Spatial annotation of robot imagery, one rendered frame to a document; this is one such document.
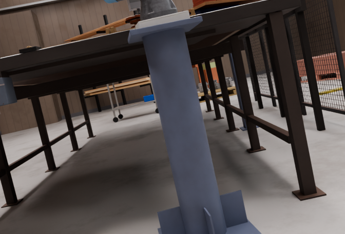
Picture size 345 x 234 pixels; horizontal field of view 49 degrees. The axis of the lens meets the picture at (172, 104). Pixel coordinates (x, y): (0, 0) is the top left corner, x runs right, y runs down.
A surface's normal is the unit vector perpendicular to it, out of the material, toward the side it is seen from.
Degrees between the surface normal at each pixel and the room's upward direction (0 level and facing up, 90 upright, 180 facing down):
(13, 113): 90
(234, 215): 90
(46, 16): 90
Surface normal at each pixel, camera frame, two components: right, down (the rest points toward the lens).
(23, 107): 0.14, 0.05
